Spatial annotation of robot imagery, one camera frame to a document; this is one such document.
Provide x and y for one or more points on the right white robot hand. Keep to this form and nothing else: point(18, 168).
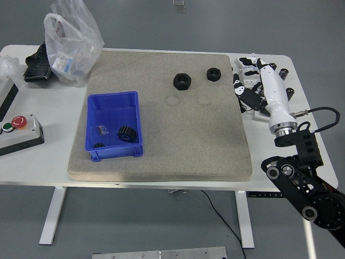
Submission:
point(275, 91)

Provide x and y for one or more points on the large black gear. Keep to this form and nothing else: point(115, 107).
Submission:
point(126, 133)

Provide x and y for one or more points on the small black gear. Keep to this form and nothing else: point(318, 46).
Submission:
point(98, 145)

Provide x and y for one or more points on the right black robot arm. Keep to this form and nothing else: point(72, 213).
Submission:
point(307, 151)

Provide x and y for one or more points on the small black hex nut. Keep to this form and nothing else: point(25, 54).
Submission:
point(214, 73)

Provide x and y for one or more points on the large black hex nut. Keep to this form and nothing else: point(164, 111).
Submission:
point(182, 81)

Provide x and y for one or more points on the blue plastic box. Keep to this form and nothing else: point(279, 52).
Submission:
point(116, 113)

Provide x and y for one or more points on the grey emergency stop button box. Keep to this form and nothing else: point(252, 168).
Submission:
point(19, 137)

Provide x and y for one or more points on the black capacitor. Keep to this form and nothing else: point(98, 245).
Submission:
point(283, 73)
point(272, 65)
point(290, 93)

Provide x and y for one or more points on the white circuit breaker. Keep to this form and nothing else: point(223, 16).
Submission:
point(250, 81)

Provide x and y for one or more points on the white card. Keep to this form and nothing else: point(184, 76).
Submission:
point(260, 116)

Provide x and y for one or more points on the black table controller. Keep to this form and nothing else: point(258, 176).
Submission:
point(262, 194)

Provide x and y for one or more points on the grey-brown mat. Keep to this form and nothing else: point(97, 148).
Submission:
point(161, 135)

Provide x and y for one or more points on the floor socket cover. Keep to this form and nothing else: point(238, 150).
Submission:
point(179, 8)

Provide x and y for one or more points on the white table leg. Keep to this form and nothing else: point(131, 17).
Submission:
point(244, 215)
point(54, 213)

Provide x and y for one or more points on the small clear screw bag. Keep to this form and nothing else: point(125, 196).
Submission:
point(102, 130)

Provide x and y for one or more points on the silver metal plate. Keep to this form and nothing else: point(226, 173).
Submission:
point(161, 254)

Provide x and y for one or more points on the clear plastic shopping bag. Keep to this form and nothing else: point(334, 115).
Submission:
point(70, 48)

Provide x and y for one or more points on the black plastic tool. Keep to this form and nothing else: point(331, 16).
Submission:
point(36, 67)

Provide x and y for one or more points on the crumpled clear plastic wrap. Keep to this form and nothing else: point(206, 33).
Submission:
point(8, 66)

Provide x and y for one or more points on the metal table bracket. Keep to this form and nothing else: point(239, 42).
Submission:
point(176, 191)

